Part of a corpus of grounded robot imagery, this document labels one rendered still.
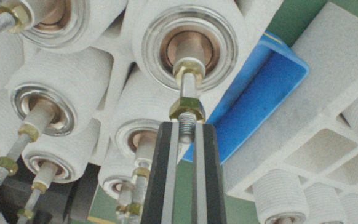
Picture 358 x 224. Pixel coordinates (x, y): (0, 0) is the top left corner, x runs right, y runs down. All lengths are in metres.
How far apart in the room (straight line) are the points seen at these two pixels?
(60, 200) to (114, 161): 0.34
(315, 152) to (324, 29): 0.24
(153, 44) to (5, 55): 0.20
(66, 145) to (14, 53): 0.13
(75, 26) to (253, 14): 0.17
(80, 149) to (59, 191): 0.31
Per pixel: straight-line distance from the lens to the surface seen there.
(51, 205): 0.65
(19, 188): 0.67
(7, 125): 0.38
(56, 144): 0.32
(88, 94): 0.25
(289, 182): 0.45
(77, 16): 0.18
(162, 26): 0.17
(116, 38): 0.26
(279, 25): 0.46
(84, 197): 0.63
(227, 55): 0.18
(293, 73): 0.40
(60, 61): 0.25
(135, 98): 0.23
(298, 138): 0.38
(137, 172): 0.22
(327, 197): 0.53
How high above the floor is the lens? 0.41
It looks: 49 degrees down
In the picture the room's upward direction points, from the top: 175 degrees counter-clockwise
